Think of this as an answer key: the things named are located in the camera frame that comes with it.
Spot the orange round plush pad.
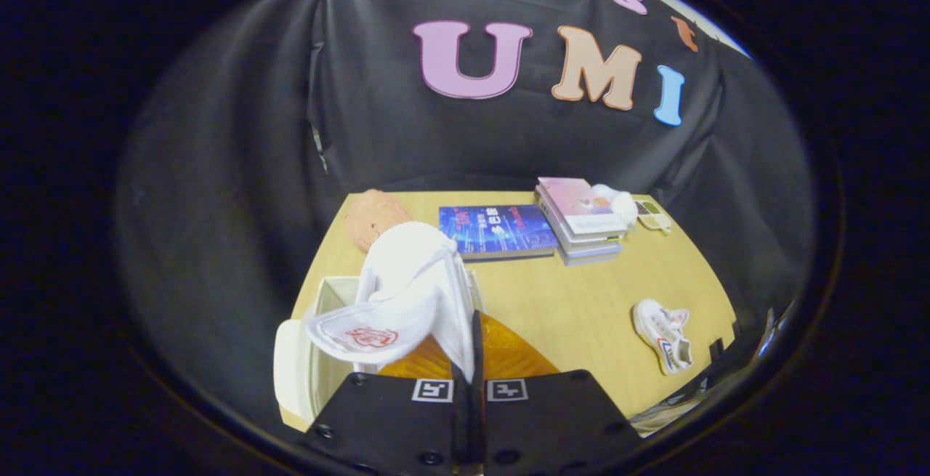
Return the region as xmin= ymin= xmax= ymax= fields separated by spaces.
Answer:
xmin=344 ymin=189 xmax=412 ymax=254

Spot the blue cover book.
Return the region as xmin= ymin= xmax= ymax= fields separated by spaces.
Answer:
xmin=439 ymin=204 xmax=561 ymax=263

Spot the black backdrop cloth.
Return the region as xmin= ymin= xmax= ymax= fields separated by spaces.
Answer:
xmin=116 ymin=0 xmax=814 ymax=419

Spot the white fluffy ball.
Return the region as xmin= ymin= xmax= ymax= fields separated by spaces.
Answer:
xmin=591 ymin=184 xmax=639 ymax=229

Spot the beige fabric storage box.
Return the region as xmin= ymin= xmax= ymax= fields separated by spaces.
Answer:
xmin=273 ymin=276 xmax=485 ymax=427

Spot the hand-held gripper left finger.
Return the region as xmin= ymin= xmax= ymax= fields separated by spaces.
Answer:
xmin=304 ymin=334 xmax=467 ymax=476

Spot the pale grey book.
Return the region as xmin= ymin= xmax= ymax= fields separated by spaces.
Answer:
xmin=535 ymin=193 xmax=625 ymax=267

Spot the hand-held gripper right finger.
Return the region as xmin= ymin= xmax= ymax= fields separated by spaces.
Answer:
xmin=469 ymin=309 xmax=643 ymax=476

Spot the white shoe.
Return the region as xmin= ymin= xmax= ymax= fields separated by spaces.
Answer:
xmin=305 ymin=222 xmax=477 ymax=382
xmin=632 ymin=299 xmax=693 ymax=376

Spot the white tray with colour swatches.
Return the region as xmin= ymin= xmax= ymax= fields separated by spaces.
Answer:
xmin=636 ymin=200 xmax=674 ymax=234

